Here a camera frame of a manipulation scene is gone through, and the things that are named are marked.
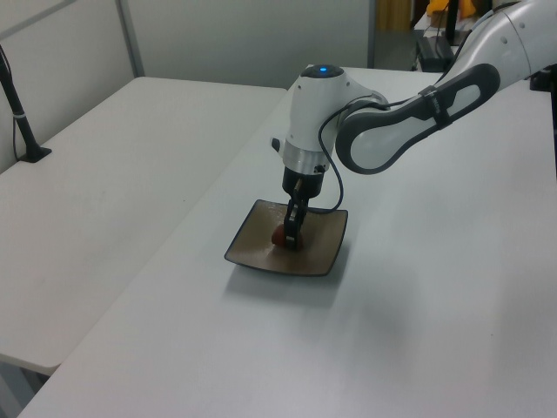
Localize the black monitor stand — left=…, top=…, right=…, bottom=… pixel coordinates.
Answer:
left=415, top=0, right=474, bottom=71

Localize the yellow object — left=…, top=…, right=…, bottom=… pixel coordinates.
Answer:
left=427, top=0, right=476, bottom=19

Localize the square brown ceramic plate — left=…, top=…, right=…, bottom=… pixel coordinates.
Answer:
left=224, top=199, right=349, bottom=278

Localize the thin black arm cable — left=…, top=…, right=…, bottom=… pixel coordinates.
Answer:
left=309, top=90, right=393, bottom=215

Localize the grey partition corner post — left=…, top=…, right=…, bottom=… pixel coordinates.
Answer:
left=116, top=0, right=145, bottom=80

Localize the black camera stand pole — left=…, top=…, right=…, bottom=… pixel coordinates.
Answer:
left=0, top=43, right=53, bottom=165

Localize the black cable strap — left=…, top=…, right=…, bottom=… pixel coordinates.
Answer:
left=418, top=84, right=453, bottom=131

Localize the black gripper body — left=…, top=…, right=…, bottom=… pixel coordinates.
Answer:
left=281, top=165, right=325, bottom=200

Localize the small round dark-red food item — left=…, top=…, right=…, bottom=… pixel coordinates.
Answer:
left=271, top=224, right=305, bottom=253

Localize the black box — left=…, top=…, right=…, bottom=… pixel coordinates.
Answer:
left=528, top=63, right=557, bottom=92

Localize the brown board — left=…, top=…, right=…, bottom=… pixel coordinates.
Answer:
left=375, top=0, right=413, bottom=32

